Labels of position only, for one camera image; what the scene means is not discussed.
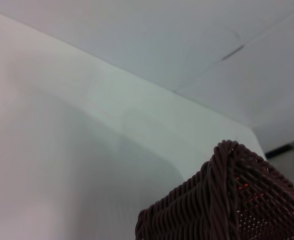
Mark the dark brown woven basket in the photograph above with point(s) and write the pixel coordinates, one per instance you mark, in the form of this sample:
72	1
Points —
219	200

